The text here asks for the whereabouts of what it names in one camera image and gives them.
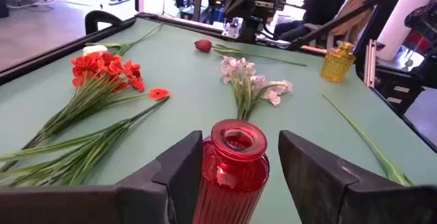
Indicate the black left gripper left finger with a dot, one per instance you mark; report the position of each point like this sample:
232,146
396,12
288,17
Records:
177,169

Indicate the red ribbed glass vase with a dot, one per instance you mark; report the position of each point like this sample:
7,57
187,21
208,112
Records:
232,183

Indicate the green table mat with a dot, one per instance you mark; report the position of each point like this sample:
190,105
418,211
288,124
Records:
191,91

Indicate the black arched bracket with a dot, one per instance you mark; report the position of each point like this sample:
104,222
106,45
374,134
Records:
99,14

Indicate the white pillar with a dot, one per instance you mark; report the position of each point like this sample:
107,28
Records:
406,12

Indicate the yellow glass vase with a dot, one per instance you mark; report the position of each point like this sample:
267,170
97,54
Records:
336,67

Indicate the tan chair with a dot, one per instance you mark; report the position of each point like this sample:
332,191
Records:
358,2

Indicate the black table frame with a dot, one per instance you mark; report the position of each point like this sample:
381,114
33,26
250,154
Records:
68,48

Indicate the white blossom bunch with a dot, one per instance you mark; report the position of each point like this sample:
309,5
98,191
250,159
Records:
246,80

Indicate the silver aluminium bar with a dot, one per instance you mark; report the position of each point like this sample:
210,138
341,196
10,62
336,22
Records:
369,63

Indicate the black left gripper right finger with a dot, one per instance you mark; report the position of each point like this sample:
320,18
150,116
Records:
314,183

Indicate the red tulip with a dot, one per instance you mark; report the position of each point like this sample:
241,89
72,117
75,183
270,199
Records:
203,45

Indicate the white tulip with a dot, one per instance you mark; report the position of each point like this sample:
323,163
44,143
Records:
375,149
94,49

